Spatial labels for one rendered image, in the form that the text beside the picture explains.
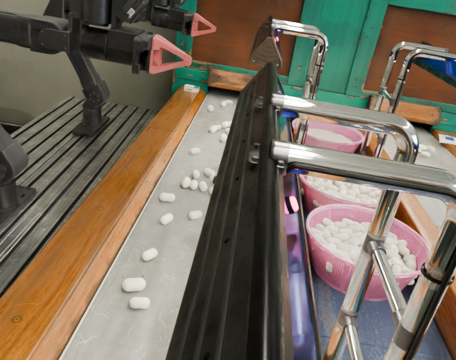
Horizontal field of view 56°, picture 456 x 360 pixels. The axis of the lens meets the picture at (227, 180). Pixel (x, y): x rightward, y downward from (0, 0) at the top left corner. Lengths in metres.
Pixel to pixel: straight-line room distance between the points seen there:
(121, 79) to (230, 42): 1.12
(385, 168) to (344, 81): 1.58
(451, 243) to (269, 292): 0.22
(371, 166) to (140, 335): 0.45
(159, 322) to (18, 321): 0.20
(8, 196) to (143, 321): 0.49
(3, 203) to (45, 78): 1.99
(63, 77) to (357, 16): 1.84
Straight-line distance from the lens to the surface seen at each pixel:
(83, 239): 0.81
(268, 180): 0.28
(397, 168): 0.34
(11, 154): 1.01
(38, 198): 1.16
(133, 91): 2.81
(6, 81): 3.12
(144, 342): 0.66
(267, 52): 1.06
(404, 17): 1.92
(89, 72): 1.52
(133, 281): 0.73
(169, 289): 0.75
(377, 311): 0.94
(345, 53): 1.88
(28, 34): 0.89
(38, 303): 0.69
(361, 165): 0.33
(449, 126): 2.07
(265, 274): 0.19
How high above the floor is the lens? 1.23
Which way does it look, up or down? 26 degrees down
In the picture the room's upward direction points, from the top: 10 degrees clockwise
